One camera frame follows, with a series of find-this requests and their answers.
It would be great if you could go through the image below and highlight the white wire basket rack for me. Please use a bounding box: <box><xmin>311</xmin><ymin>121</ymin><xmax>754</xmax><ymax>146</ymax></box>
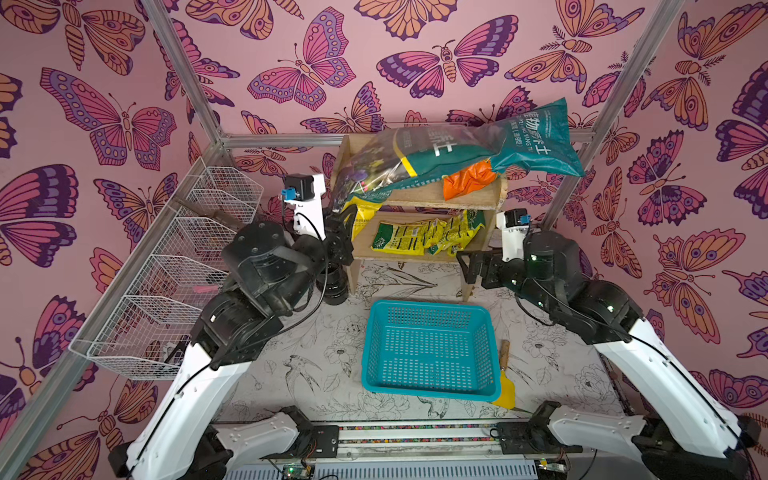
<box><xmin>70</xmin><ymin>163</ymin><xmax>263</xmax><ymax>380</ymax></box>

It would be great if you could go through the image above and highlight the teal plastic basket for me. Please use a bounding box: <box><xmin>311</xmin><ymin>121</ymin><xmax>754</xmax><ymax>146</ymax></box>
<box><xmin>361</xmin><ymin>300</ymin><xmax>502</xmax><ymax>403</ymax></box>

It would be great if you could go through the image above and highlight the aluminium frame post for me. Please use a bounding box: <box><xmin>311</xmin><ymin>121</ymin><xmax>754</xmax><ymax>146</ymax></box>
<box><xmin>142</xmin><ymin>0</ymin><xmax>223</xmax><ymax>143</ymax></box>

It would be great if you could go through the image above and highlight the wooden two-tier shelf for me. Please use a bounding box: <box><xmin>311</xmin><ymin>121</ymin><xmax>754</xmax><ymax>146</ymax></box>
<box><xmin>329</xmin><ymin>133</ymin><xmax>508</xmax><ymax>301</ymax></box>

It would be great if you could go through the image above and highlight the dark green soil bag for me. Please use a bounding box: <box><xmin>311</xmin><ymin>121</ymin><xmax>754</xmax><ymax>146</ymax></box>
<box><xmin>331</xmin><ymin>124</ymin><xmax>505</xmax><ymax>211</ymax></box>

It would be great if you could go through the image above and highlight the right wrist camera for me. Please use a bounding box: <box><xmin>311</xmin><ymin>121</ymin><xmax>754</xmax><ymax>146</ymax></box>
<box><xmin>496</xmin><ymin>208</ymin><xmax>531</xmax><ymax>262</ymax></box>

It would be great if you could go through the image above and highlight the yellow fertilizer bag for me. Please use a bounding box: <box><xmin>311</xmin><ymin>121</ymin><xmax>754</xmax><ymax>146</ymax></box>
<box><xmin>342</xmin><ymin>196</ymin><xmax>382</xmax><ymax>240</ymax></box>
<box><xmin>371</xmin><ymin>220</ymin><xmax>438</xmax><ymax>256</ymax></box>
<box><xmin>425</xmin><ymin>210</ymin><xmax>485</xmax><ymax>257</ymax></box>

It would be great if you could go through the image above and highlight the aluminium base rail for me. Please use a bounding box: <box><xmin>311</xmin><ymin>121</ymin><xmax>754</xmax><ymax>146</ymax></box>
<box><xmin>161</xmin><ymin>419</ymin><xmax>649</xmax><ymax>480</ymax></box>

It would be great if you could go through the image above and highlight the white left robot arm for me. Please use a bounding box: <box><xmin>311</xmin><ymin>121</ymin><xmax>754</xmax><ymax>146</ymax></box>
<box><xmin>109</xmin><ymin>206</ymin><xmax>357</xmax><ymax>479</ymax></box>

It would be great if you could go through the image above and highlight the teal orange soil bag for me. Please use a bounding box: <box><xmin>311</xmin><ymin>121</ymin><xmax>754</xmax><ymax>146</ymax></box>
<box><xmin>442</xmin><ymin>98</ymin><xmax>585</xmax><ymax>200</ymax></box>

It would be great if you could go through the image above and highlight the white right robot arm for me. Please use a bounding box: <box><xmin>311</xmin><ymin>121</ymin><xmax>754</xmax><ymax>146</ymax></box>
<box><xmin>457</xmin><ymin>228</ymin><xmax>761</xmax><ymax>479</ymax></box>

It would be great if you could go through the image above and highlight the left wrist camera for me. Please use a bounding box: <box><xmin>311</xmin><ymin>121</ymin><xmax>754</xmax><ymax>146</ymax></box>
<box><xmin>281</xmin><ymin>174</ymin><xmax>326</xmax><ymax>240</ymax></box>

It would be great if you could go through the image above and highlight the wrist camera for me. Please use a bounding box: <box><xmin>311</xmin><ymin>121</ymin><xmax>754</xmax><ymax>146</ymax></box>
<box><xmin>281</xmin><ymin>174</ymin><xmax>326</xmax><ymax>240</ymax></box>
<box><xmin>496</xmin><ymin>208</ymin><xmax>531</xmax><ymax>262</ymax></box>

